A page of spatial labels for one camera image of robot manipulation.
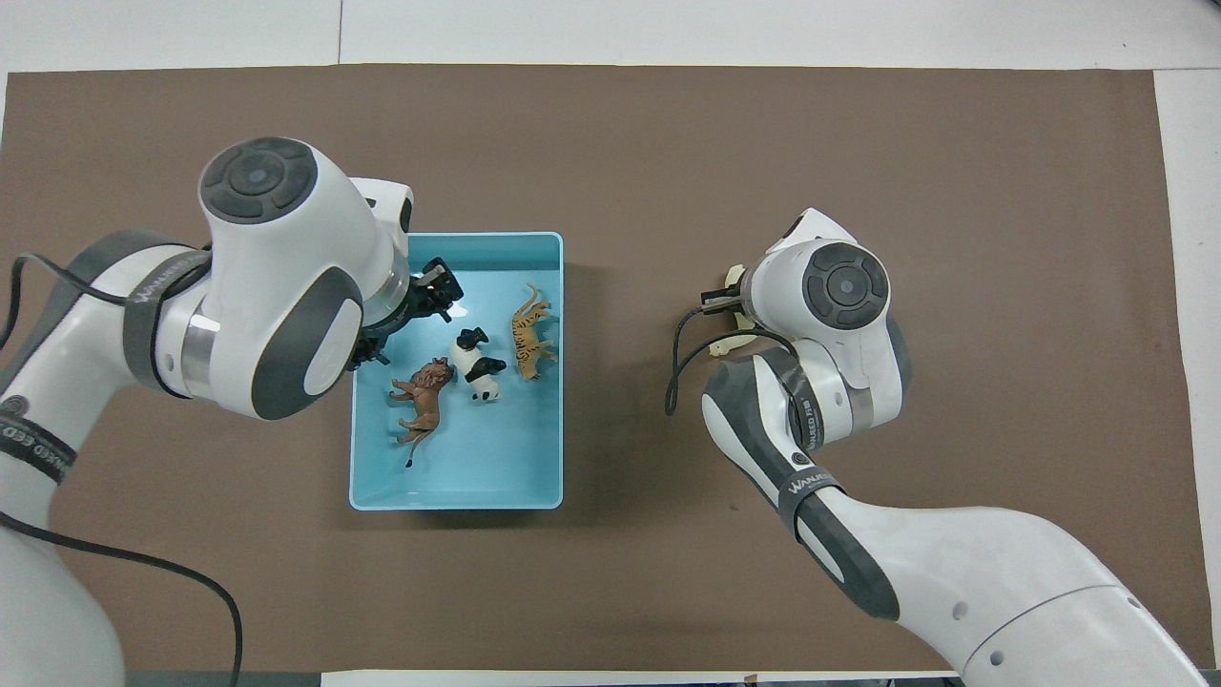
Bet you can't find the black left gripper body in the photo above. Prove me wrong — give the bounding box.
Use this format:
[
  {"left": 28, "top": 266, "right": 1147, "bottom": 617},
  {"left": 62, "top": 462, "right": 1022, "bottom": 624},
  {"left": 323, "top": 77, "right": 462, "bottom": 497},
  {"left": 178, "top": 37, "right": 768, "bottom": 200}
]
[{"left": 346, "top": 272, "right": 432, "bottom": 371}]

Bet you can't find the cream llama toy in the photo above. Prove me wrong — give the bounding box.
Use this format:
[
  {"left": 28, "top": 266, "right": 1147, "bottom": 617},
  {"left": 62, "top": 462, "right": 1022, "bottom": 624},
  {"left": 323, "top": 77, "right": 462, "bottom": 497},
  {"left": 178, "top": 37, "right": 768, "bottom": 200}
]
[{"left": 708, "top": 264, "right": 764, "bottom": 360}]

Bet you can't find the black and white panda toy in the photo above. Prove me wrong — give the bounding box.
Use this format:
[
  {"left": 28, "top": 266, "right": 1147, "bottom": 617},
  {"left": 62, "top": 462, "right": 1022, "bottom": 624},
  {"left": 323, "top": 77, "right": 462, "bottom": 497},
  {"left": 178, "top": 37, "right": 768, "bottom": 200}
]
[{"left": 450, "top": 327, "right": 508, "bottom": 404}]

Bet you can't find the brown lion toy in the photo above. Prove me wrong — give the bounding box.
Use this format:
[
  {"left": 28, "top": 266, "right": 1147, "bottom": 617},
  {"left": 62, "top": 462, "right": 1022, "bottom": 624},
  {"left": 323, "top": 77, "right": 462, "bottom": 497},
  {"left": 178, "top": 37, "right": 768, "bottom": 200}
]
[{"left": 389, "top": 358, "right": 455, "bottom": 468}]

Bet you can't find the orange striped tiger toy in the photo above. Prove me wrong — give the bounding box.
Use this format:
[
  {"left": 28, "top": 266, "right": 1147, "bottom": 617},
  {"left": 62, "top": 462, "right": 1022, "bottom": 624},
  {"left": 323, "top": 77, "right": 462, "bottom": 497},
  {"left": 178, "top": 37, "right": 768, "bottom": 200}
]
[{"left": 511, "top": 282, "right": 558, "bottom": 383}]

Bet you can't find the light blue plastic storage box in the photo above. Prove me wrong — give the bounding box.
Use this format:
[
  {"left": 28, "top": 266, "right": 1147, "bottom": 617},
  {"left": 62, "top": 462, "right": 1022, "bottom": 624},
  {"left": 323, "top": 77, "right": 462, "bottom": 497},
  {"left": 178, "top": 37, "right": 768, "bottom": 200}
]
[{"left": 348, "top": 231, "right": 565, "bottom": 512}]

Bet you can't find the brown table mat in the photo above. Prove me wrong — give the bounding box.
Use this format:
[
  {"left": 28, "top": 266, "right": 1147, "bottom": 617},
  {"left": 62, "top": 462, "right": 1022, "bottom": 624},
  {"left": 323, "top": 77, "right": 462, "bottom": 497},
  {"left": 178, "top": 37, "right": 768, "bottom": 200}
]
[{"left": 0, "top": 64, "right": 1218, "bottom": 674}]

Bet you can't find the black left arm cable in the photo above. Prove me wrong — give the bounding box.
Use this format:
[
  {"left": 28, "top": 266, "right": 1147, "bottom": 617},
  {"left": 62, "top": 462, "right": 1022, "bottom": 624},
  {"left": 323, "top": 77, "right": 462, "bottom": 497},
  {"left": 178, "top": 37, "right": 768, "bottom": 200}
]
[{"left": 0, "top": 252, "right": 244, "bottom": 687}]

